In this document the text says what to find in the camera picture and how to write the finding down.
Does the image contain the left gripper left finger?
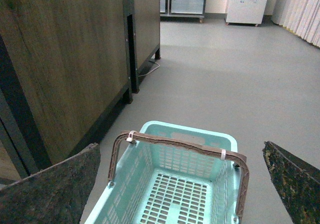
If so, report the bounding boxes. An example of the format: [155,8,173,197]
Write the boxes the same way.
[0,143,101,223]

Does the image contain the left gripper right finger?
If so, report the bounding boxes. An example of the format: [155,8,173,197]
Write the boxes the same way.
[263,141,320,223]

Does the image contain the brown basket handle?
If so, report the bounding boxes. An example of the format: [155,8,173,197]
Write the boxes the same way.
[107,130,250,222]

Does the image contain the light blue plastic basket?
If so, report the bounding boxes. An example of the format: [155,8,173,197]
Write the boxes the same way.
[83,120,239,224]

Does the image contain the wooden panel display stand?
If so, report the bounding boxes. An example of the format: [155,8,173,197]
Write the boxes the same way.
[0,0,161,184]

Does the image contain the white curtain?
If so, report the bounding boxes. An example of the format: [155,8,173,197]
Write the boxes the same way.
[271,0,320,47]

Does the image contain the white chest freezer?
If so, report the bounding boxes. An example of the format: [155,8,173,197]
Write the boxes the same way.
[225,0,267,27]

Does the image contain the glass door refrigerator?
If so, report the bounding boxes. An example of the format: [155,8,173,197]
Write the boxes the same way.
[160,0,206,24]

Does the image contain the white floor cable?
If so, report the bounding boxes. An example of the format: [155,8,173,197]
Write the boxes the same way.
[137,60,160,78]

